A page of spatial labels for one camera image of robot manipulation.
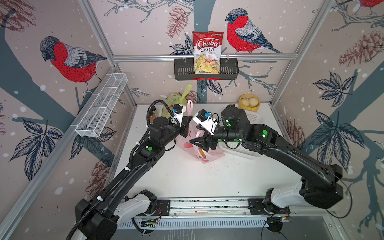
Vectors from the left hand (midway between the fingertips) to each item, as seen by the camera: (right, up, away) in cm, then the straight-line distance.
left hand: (193, 113), depth 68 cm
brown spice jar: (-31, -2, +40) cm, 51 cm away
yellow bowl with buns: (+43, +9, +47) cm, 65 cm away
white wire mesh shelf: (-50, +5, +11) cm, 52 cm away
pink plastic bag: (+8, -18, -4) cm, 21 cm away
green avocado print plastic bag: (-14, +10, +30) cm, 34 cm away
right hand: (+1, -8, -9) cm, 12 cm away
